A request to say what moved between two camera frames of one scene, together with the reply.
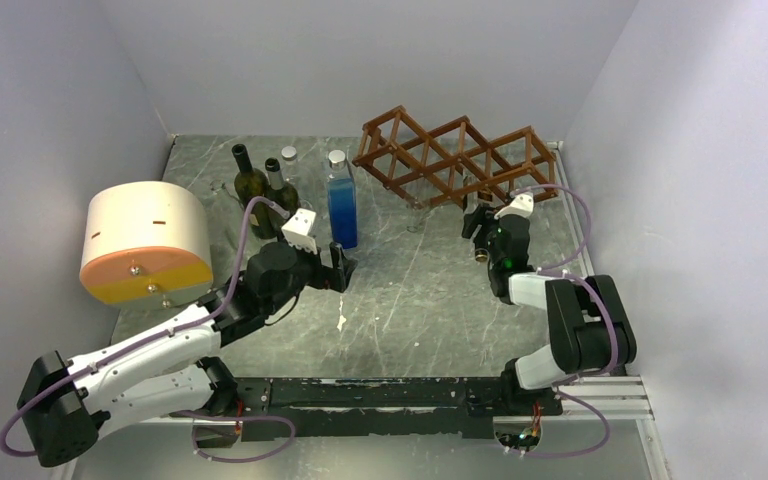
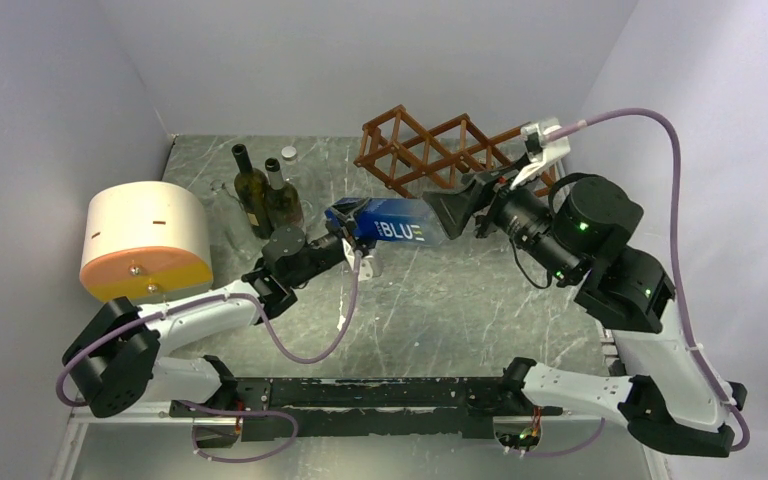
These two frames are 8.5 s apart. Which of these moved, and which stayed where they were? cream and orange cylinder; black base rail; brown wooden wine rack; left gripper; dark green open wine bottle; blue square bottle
Moved: blue square bottle; left gripper
Stayed: cream and orange cylinder; black base rail; brown wooden wine rack; dark green open wine bottle
